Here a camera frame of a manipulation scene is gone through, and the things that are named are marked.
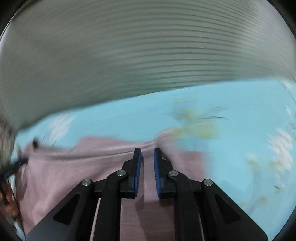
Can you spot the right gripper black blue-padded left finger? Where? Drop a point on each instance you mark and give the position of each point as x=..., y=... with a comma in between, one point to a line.
x=91, y=211

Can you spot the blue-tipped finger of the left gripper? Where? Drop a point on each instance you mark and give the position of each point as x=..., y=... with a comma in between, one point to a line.
x=12, y=169

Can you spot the person's left hand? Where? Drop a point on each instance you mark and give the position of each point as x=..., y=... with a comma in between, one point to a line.
x=11, y=205

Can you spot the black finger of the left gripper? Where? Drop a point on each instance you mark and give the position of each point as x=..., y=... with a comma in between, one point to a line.
x=35, y=143

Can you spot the mauve knit sweater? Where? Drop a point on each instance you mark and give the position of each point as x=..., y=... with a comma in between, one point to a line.
x=51, y=173

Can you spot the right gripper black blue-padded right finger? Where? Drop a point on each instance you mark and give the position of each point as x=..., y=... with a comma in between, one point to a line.
x=202, y=210

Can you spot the turquoise floral bed sheet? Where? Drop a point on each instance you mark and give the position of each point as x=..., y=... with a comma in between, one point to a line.
x=245, y=129

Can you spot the green striped pillow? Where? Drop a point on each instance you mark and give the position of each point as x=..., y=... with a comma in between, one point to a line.
x=57, y=55

